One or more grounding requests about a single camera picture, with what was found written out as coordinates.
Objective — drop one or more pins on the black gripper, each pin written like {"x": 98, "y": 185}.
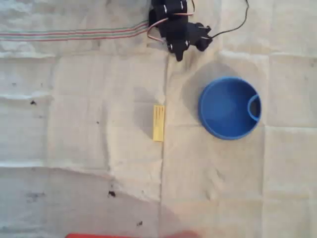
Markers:
{"x": 176, "y": 49}

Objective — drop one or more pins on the yellow rectangular block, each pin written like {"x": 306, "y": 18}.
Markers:
{"x": 159, "y": 123}

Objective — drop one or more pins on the blue plastic bowl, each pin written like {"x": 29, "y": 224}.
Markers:
{"x": 229, "y": 109}

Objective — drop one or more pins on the white creased cloth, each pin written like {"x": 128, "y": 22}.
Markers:
{"x": 74, "y": 124}

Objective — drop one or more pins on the red flat object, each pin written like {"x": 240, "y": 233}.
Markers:
{"x": 128, "y": 235}

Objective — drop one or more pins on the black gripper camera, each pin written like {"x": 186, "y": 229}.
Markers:
{"x": 201, "y": 37}

